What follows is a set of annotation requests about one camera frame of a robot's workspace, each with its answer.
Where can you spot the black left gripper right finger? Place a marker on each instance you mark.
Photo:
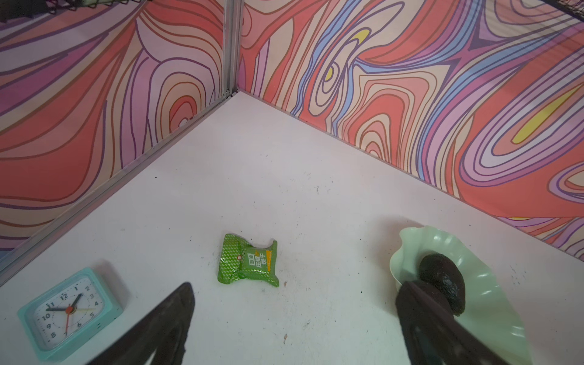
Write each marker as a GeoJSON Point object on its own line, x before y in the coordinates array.
{"type": "Point", "coordinates": [431, 334]}

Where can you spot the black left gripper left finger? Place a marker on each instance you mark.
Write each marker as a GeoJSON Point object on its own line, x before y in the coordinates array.
{"type": "Point", "coordinates": [160, 337]}

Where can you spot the dark avocado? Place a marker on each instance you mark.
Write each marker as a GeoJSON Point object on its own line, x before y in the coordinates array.
{"type": "Point", "coordinates": [438, 270]}

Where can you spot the pale green wavy fruit bowl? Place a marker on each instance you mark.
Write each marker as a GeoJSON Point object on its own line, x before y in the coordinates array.
{"type": "Point", "coordinates": [488, 315]}

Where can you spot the green snack packet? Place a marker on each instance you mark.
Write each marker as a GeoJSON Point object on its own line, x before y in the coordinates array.
{"type": "Point", "coordinates": [241, 260]}

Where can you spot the teal alarm clock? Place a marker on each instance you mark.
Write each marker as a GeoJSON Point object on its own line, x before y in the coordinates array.
{"type": "Point", "coordinates": [64, 318]}

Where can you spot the aluminium corner frame post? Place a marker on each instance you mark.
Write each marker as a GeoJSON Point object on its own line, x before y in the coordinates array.
{"type": "Point", "coordinates": [233, 20]}

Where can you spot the left black wire basket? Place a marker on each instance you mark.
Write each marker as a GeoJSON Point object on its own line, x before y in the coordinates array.
{"type": "Point", "coordinates": [14, 9]}

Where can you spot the black wire basket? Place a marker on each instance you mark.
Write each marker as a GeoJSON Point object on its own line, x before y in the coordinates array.
{"type": "Point", "coordinates": [14, 9]}
{"type": "Point", "coordinates": [574, 8]}

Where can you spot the rear black wire basket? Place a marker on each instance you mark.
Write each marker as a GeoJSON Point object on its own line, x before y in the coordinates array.
{"type": "Point", "coordinates": [574, 8]}

